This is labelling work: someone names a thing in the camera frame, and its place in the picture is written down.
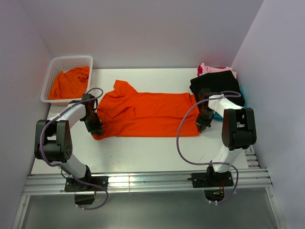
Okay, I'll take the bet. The orange t-shirt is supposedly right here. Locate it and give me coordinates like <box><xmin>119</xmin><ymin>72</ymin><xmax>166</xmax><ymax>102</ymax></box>
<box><xmin>93</xmin><ymin>80</ymin><xmax>199</xmax><ymax>140</ymax></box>
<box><xmin>49</xmin><ymin>66</ymin><xmax>90</xmax><ymax>100</ymax></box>

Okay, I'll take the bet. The teal folded t-shirt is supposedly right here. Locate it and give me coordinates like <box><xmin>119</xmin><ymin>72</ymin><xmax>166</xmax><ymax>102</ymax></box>
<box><xmin>213</xmin><ymin>88</ymin><xmax>247</xmax><ymax>122</ymax></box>

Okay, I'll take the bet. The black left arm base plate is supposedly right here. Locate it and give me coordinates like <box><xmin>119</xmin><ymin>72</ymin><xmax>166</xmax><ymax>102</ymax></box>
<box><xmin>64</xmin><ymin>176</ymin><xmax>109</xmax><ymax>193</ymax></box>

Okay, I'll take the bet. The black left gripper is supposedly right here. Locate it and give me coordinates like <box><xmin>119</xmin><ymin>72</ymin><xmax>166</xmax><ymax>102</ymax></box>
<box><xmin>82</xmin><ymin>112</ymin><xmax>103</xmax><ymax>136</ymax></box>

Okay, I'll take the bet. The orange t-shirt in basket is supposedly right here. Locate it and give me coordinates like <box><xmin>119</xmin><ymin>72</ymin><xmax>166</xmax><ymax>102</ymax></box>
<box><xmin>49</xmin><ymin>66</ymin><xmax>90</xmax><ymax>100</ymax></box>

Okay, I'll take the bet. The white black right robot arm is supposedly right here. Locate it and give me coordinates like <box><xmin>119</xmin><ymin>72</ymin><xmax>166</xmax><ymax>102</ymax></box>
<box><xmin>192</xmin><ymin>89</ymin><xmax>257</xmax><ymax>188</ymax></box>

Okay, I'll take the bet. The black folded t-shirt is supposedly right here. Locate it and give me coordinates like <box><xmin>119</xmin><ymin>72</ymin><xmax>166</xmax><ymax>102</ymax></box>
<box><xmin>189</xmin><ymin>70</ymin><xmax>241</xmax><ymax>104</ymax></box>

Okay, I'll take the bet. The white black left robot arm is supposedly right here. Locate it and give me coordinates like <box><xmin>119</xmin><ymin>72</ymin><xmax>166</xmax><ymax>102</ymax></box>
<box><xmin>34</xmin><ymin>94</ymin><xmax>107</xmax><ymax>191</ymax></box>

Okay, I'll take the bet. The aluminium table frame rail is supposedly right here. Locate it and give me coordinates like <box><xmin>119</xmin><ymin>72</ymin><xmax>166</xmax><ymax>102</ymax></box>
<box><xmin>13</xmin><ymin>146</ymin><xmax>287</xmax><ymax>229</ymax></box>

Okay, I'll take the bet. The white plastic laundry basket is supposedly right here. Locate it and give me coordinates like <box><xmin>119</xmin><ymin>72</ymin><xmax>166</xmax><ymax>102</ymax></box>
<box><xmin>41</xmin><ymin>55</ymin><xmax>93</xmax><ymax>106</ymax></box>

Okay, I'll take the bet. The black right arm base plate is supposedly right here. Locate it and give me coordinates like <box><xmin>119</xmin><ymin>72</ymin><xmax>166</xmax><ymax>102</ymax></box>
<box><xmin>187</xmin><ymin>171</ymin><xmax>234</xmax><ymax>188</ymax></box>

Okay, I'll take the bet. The pink folded t-shirt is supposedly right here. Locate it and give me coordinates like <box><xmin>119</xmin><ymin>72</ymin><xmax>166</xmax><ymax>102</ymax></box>
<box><xmin>197</xmin><ymin>63</ymin><xmax>237</xmax><ymax>79</ymax></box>

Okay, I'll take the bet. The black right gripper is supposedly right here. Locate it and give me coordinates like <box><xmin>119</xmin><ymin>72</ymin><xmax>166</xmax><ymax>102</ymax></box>
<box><xmin>196</xmin><ymin>107</ymin><xmax>215</xmax><ymax>133</ymax></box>

